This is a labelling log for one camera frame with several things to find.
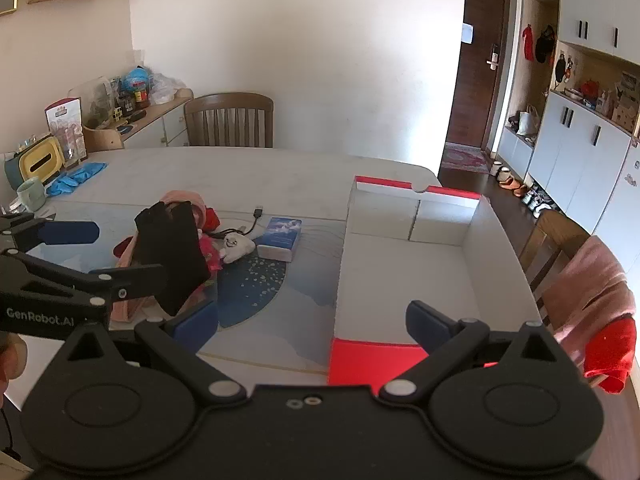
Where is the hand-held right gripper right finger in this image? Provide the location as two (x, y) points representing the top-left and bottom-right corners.
(380, 300), (571, 403)

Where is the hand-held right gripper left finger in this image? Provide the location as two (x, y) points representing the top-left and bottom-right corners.
(62, 301), (248, 403)

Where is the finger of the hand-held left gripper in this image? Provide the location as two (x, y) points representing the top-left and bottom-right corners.
(0, 212), (101, 253)
(0, 250), (168, 307)

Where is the black cloth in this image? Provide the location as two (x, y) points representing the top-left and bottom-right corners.
(134, 201), (212, 317)

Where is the red and white cardboard box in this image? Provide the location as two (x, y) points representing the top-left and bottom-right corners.
(327, 175), (543, 386)

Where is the pink round plush toy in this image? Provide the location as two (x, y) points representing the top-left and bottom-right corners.
(197, 230), (224, 277)

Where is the small white plush toy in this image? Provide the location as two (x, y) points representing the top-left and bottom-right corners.
(220, 232), (257, 264)

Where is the pink fabric hat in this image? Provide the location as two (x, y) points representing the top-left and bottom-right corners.
(111, 189), (208, 322)

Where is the blue tissue pack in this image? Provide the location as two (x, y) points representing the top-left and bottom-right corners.
(256, 217), (304, 263)

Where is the person's left hand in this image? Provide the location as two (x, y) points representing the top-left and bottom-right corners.
(0, 333), (27, 396)

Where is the blue rubber glove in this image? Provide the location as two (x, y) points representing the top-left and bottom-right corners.
(67, 161), (110, 183)
(46, 174), (81, 197)

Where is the green mug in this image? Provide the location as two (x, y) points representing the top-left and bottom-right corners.
(16, 177), (48, 212)

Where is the yellow and green tissue holder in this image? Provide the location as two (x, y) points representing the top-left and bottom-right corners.
(4, 135), (66, 191)

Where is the wooden storage box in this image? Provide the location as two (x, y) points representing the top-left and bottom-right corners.
(82, 122), (125, 152)

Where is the red and white carton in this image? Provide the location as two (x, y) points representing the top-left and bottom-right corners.
(45, 97), (88, 168)

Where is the clear plastic container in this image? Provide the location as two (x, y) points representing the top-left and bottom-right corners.
(67, 76), (118, 128)

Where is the white sideboard with wooden top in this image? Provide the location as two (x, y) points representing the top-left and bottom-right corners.
(117, 89), (195, 150)

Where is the wooden chair with black seat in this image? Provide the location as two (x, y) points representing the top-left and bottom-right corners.
(517, 208), (593, 331)

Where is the row of shoes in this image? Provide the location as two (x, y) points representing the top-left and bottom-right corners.
(490, 160), (556, 218)

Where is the pink fringed scarf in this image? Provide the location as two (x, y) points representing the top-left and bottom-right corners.
(542, 235), (636, 376)

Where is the blue globe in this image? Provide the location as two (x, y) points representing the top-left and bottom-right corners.
(122, 67), (150, 93)

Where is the red patterned rug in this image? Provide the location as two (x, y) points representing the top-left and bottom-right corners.
(440, 142), (493, 175)

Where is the clear plastic bag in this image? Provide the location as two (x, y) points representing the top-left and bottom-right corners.
(149, 72), (187, 106)

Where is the wooden slatted chair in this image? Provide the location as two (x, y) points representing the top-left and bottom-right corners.
(183, 92), (275, 149)

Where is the beige tote bag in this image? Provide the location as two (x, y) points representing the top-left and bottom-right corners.
(516, 105), (541, 137)

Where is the white hallway cabinet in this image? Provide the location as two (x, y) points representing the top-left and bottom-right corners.
(495, 0), (640, 241)

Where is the brown wooden door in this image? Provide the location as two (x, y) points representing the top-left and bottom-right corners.
(445, 0), (513, 153)

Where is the printed cardboard box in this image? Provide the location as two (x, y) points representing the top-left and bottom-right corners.
(611, 72), (640, 136)

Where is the black usb cable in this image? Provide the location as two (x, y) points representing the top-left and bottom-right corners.
(207, 206), (265, 241)

